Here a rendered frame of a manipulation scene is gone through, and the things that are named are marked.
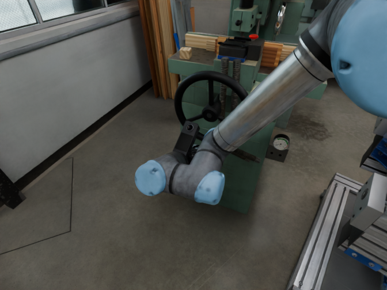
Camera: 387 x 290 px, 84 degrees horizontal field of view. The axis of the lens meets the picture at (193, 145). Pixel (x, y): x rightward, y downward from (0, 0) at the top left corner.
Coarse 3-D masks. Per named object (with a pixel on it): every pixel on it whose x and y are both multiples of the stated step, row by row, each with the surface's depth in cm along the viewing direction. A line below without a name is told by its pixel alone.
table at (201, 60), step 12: (192, 48) 98; (168, 60) 89; (180, 60) 87; (192, 60) 86; (204, 60) 86; (180, 72) 90; (192, 72) 88; (264, 72) 78; (324, 84) 71; (312, 96) 75
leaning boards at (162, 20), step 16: (144, 0) 186; (160, 0) 185; (144, 16) 193; (160, 16) 190; (192, 16) 243; (144, 32) 199; (160, 32) 199; (160, 48) 207; (160, 64) 215; (160, 80) 236; (176, 80) 251; (160, 96) 245
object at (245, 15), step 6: (258, 6) 85; (234, 12) 79; (240, 12) 78; (246, 12) 77; (252, 12) 77; (234, 18) 80; (240, 18) 79; (246, 18) 78; (252, 18) 80; (234, 24) 81; (240, 24) 80; (246, 24) 79; (252, 24) 83; (234, 30) 82; (240, 30) 82; (246, 30) 81
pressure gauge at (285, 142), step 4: (276, 136) 85; (280, 136) 83; (284, 136) 83; (276, 140) 85; (280, 140) 84; (284, 140) 83; (288, 140) 83; (272, 144) 86; (284, 144) 84; (288, 144) 84; (276, 148) 87; (280, 148) 86; (284, 148) 85
